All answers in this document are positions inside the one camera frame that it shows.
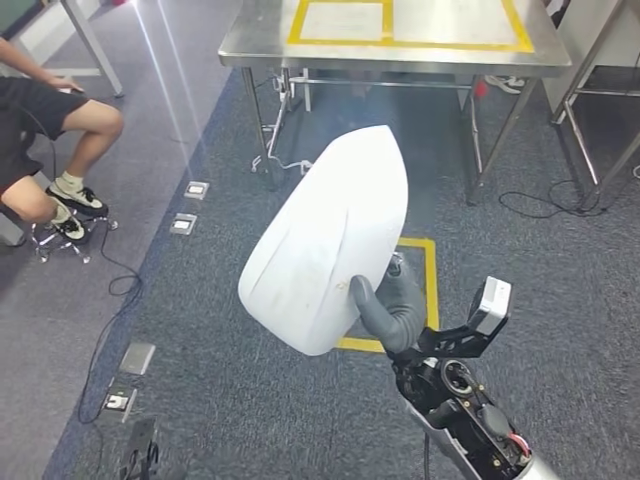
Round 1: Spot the white power cable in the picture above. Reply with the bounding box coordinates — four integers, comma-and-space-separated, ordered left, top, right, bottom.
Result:
250, 153, 313, 177

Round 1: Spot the looped black floor cable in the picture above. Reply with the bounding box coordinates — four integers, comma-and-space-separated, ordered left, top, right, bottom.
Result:
499, 178, 608, 220

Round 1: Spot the large yellow tape rectangle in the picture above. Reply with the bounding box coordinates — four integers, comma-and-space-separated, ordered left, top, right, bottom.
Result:
385, 0, 535, 54

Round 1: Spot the long black floor cable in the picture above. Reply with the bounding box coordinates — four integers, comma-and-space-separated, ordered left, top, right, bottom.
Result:
77, 218, 146, 427

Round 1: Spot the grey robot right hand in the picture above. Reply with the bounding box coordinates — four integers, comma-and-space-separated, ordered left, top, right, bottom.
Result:
349, 253, 427, 354

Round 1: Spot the stainless steel workbench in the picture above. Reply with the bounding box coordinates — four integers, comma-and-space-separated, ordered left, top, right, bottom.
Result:
217, 0, 574, 207

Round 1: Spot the white plastic car part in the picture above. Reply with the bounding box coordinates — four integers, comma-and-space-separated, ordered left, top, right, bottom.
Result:
238, 124, 410, 358

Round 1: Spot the stainless steel table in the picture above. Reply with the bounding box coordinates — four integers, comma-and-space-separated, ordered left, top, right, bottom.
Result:
542, 0, 640, 200

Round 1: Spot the steel floor cover plate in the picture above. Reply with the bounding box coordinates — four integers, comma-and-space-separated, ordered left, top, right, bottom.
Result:
118, 342, 156, 377

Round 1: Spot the small yellow tape rectangle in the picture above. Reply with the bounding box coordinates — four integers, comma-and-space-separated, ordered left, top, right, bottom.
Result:
287, 0, 395, 48

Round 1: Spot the white desk green top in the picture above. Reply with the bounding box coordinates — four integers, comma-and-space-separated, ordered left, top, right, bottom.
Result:
0, 0, 125, 99

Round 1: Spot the chrome base stool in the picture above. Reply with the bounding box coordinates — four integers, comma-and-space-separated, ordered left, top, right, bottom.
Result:
29, 215, 119, 265

